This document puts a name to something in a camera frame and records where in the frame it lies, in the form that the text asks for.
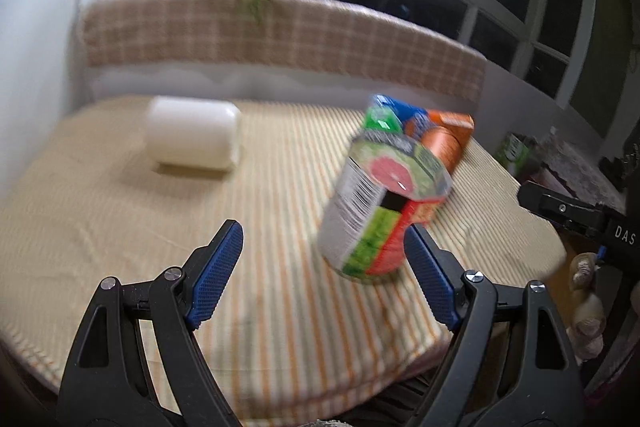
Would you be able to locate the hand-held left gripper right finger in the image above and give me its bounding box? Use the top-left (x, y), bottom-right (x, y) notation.
top-left (402, 223), bottom-right (587, 427)

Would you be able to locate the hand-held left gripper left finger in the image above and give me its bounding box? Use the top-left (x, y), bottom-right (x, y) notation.
top-left (56, 219), bottom-right (245, 427)

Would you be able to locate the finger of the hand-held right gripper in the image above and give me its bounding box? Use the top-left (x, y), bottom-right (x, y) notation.
top-left (517, 181), bottom-right (609, 236)

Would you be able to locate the orange printed cup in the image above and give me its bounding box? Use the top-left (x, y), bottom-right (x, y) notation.
top-left (419, 111), bottom-right (476, 175)

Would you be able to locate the white cup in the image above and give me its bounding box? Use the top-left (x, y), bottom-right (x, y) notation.
top-left (145, 95), bottom-right (242, 174)

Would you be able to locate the person's right hand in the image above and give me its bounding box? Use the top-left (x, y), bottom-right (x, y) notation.
top-left (569, 252), bottom-right (607, 364)

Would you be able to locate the green box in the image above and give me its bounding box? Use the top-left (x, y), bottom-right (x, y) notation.
top-left (494, 132), bottom-right (543, 180)

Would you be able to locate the blue green snack packet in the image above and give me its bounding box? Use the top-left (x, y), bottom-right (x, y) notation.
top-left (364, 94), bottom-right (428, 140)

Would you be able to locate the checked orange cushion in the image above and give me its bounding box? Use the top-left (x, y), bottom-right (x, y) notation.
top-left (79, 0), bottom-right (488, 108)

